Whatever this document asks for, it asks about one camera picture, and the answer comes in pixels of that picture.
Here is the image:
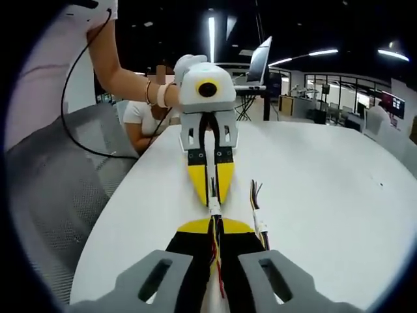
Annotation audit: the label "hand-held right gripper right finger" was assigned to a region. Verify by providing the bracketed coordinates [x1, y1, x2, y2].
[222, 218, 366, 313]

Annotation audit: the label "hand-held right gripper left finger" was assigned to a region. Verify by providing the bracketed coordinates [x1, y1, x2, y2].
[70, 218, 213, 313]

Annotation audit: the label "JST connector cable black wires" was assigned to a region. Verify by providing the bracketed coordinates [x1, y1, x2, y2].
[207, 175, 229, 299]

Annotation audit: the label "JST connector cable orange wires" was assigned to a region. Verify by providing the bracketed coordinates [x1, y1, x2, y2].
[249, 179, 274, 252]

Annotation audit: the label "person's left hand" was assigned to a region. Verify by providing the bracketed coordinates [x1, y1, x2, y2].
[167, 54, 209, 108]

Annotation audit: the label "silver laptop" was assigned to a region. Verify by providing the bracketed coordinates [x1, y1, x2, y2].
[234, 35, 273, 91]

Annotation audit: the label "pale wristband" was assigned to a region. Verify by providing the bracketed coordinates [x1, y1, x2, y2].
[157, 83, 171, 108]

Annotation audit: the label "ceiling light strip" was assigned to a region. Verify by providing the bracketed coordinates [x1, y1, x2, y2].
[208, 16, 216, 63]
[377, 41, 410, 63]
[268, 48, 339, 68]

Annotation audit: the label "wooden cabinet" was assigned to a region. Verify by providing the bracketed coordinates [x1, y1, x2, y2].
[278, 94, 296, 115]

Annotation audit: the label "grey mesh office chair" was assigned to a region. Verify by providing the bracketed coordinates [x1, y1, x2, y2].
[5, 104, 140, 308]

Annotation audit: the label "thin black cable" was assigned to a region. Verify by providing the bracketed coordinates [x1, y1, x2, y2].
[147, 106, 174, 145]

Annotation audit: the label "black device cable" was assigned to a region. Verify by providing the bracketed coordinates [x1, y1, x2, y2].
[61, 8, 139, 160]

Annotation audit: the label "red wall screen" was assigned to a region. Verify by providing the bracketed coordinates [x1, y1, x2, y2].
[381, 91, 407, 120]

